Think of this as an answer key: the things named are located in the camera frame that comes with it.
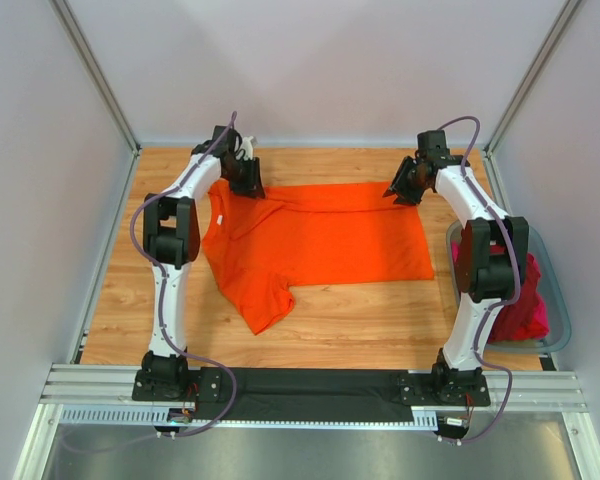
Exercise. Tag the right aluminium corner post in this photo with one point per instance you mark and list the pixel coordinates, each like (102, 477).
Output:
(565, 16)

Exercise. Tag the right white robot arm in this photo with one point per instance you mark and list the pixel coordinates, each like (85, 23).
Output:
(457, 184)

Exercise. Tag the orange t shirt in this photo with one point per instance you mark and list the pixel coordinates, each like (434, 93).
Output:
(259, 249)

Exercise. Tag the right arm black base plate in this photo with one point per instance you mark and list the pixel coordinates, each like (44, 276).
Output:
(456, 388)

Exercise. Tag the clear plastic basket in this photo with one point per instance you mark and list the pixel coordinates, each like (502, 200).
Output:
(555, 310)

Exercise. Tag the aluminium corner post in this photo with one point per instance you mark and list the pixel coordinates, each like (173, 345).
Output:
(78, 39)
(565, 16)

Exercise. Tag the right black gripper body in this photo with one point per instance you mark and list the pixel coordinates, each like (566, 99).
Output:
(405, 181)

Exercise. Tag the black cloth strip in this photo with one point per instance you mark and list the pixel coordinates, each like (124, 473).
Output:
(320, 397)

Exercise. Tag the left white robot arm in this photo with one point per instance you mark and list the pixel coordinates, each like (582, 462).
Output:
(170, 229)

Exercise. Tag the aluminium front rail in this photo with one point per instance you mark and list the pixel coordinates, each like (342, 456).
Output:
(533, 391)

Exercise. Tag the slotted grey cable duct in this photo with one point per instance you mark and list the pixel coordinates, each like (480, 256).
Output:
(163, 416)

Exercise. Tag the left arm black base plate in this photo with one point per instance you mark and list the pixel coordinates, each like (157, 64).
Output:
(208, 385)

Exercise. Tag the magenta t shirt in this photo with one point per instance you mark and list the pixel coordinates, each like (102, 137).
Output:
(539, 315)

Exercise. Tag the left aluminium corner post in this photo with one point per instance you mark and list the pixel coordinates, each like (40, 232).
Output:
(78, 39)

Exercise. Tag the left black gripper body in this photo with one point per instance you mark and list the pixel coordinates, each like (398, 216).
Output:
(250, 179)

